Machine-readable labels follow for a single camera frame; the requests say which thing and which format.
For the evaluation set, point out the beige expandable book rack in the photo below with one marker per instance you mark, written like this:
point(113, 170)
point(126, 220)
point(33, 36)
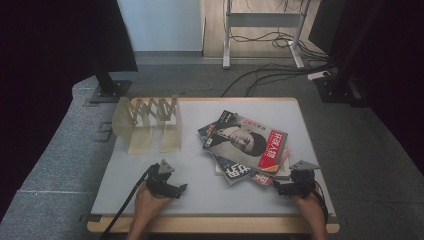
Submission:
point(140, 140)

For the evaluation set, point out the black stand with heavy base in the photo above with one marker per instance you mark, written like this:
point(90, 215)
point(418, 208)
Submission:
point(336, 93)

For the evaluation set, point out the black curtain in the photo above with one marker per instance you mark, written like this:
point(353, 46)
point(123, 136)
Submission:
point(400, 66)
point(50, 50)

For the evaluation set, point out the white power strip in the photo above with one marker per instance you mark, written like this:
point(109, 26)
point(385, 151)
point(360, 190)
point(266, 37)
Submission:
point(318, 75)

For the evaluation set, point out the red-brown magazine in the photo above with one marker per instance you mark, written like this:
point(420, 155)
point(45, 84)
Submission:
point(263, 180)

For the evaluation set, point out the black panel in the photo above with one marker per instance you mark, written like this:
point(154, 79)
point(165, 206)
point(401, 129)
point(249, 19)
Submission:
point(323, 23)

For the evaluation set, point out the white desk frame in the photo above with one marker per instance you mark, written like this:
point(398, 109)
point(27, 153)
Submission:
point(263, 19)

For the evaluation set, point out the person's left hand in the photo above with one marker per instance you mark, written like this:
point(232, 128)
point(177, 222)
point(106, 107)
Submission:
point(148, 206)

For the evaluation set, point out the person's right hand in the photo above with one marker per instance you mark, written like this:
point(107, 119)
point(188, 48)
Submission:
point(311, 210)

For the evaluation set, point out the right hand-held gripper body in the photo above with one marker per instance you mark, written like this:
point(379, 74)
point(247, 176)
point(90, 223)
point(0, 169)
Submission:
point(303, 181)

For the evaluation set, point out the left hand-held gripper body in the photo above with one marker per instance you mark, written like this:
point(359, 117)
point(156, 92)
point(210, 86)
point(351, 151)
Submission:
point(160, 181)

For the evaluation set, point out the dark blue illustrated magazine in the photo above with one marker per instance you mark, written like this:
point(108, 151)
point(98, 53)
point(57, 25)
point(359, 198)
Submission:
point(233, 171)

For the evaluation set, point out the portrait magazine with red label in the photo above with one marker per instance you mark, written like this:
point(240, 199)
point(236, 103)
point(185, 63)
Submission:
point(243, 143)

